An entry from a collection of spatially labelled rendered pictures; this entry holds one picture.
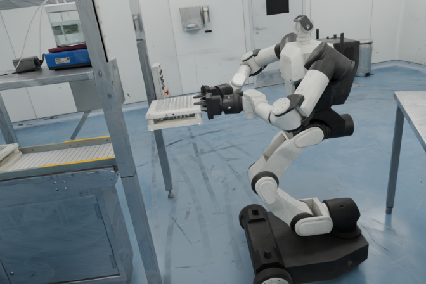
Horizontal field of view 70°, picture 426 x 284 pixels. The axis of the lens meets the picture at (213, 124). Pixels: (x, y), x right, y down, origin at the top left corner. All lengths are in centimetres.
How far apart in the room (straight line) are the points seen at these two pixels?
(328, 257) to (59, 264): 142
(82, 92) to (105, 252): 86
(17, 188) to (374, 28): 597
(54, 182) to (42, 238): 39
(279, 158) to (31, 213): 127
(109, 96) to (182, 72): 394
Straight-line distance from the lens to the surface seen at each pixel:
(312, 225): 180
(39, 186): 164
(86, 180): 154
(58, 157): 173
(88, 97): 160
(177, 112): 134
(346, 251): 187
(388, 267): 209
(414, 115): 176
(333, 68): 125
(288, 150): 153
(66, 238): 184
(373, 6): 640
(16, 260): 204
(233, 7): 524
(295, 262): 178
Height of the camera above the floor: 145
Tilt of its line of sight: 21 degrees down
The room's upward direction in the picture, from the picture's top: 7 degrees counter-clockwise
